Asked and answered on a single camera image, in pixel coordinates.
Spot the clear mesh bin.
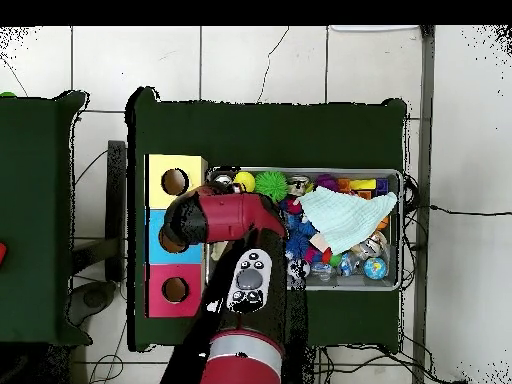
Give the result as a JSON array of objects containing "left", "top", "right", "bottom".
[{"left": 204, "top": 166, "right": 404, "bottom": 292}]

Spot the black cable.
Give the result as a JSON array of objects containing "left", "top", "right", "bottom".
[{"left": 415, "top": 203, "right": 512, "bottom": 217}]

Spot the yellow tennis ball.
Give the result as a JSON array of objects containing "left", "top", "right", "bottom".
[{"left": 233, "top": 171, "right": 256, "bottom": 193}]

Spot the blue spiky rubber ball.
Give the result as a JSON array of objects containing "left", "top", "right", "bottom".
[{"left": 285, "top": 217, "right": 319, "bottom": 261}]

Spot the small soccer ball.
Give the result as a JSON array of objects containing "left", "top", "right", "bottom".
[{"left": 287, "top": 258, "right": 312, "bottom": 280}]

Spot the black stand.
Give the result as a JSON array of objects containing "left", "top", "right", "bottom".
[{"left": 71, "top": 139, "right": 128, "bottom": 283}]

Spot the green covered side table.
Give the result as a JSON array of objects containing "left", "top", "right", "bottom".
[{"left": 0, "top": 90, "right": 92, "bottom": 347}]

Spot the green spiky rubber ball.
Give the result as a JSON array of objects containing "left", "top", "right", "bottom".
[{"left": 254, "top": 171, "right": 289, "bottom": 203}]

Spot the blue globe ball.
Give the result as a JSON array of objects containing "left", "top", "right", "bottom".
[{"left": 362, "top": 256, "right": 388, "bottom": 281}]

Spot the yellow plastic block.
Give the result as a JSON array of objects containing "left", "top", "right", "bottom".
[{"left": 349, "top": 178, "right": 378, "bottom": 192}]

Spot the dark green table cloth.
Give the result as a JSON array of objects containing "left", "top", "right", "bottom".
[{"left": 126, "top": 86, "right": 408, "bottom": 353}]

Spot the wooden box with three holes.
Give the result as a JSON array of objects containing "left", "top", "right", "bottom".
[{"left": 144, "top": 153, "right": 210, "bottom": 319}]

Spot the purple spiky toy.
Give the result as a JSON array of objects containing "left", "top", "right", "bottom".
[{"left": 314, "top": 173, "right": 340, "bottom": 192}]

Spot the mint knitted cloth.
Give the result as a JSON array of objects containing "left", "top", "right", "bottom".
[{"left": 297, "top": 185, "right": 399, "bottom": 257}]

